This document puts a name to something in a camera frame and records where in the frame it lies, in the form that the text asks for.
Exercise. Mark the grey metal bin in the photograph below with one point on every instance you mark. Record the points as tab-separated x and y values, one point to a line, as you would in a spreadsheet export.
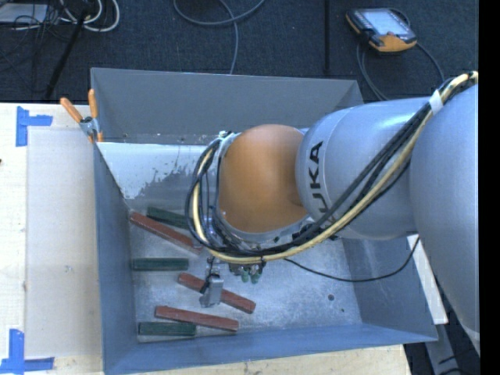
304	299

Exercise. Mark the pale flat board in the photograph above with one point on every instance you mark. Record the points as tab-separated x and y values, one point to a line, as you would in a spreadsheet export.
58	248

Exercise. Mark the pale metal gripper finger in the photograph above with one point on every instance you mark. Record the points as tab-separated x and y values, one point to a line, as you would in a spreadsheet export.
208	294
217	292

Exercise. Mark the dark green flat block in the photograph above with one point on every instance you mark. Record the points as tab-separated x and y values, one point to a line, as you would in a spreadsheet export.
160	264
166	216
166	329

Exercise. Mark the red-brown flat block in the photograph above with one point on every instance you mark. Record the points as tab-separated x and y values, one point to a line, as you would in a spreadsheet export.
160	229
195	318
238	301

